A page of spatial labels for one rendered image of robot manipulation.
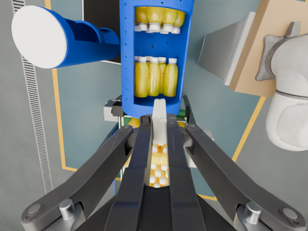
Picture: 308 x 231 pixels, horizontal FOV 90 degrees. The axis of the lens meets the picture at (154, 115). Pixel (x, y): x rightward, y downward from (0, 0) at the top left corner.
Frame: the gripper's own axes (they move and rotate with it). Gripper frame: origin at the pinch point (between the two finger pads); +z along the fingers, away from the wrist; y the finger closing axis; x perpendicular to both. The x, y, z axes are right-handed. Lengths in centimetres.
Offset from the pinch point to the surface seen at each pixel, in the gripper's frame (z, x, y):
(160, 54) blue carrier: 68, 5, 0
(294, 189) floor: 152, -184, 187
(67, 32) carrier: 66, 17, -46
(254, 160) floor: 156, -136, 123
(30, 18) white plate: 64, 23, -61
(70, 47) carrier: 67, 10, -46
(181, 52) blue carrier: 60, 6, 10
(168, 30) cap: 53, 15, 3
